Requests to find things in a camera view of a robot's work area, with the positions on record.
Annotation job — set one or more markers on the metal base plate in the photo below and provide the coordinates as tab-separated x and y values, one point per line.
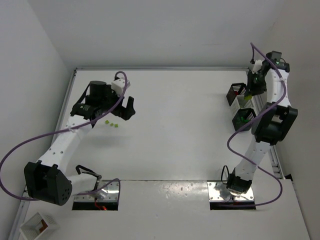
108	194
219	193

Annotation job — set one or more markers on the near black slatted container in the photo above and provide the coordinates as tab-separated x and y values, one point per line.
249	113

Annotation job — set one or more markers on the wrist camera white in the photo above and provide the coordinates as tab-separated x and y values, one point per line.
256	65
118	86

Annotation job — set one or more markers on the yellow-green lego brick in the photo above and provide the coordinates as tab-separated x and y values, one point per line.
247	97

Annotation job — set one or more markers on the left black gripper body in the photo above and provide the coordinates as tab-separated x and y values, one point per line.
120	106

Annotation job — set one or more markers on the large green lego brick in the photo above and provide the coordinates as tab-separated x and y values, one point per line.
242	120

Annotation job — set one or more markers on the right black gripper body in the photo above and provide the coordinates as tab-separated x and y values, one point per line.
253	86

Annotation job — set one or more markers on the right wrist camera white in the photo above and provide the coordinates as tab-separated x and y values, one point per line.
256	65

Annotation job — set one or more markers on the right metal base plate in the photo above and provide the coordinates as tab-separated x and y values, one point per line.
219	193

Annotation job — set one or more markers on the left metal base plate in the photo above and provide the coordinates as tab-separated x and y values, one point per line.
108	194

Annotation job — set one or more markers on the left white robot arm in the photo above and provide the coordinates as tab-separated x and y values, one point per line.
46	179

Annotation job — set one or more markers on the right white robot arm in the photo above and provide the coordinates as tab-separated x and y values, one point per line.
273	122

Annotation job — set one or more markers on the middle white slatted container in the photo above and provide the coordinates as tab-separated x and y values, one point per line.
240	103

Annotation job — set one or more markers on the far black slatted container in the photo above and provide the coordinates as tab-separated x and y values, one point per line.
236	89

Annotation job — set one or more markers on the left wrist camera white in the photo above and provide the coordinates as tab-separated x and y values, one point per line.
118	86

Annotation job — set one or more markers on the black slatted container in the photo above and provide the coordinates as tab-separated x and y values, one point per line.
236	89
249	113

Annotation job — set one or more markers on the white slatted container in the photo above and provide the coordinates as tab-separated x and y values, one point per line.
41	226
240	103

